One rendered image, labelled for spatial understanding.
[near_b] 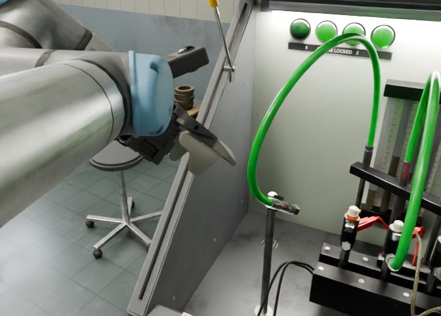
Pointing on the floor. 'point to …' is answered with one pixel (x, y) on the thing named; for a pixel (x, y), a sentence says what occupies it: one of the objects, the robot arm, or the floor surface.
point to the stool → (108, 160)
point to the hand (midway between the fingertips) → (220, 150)
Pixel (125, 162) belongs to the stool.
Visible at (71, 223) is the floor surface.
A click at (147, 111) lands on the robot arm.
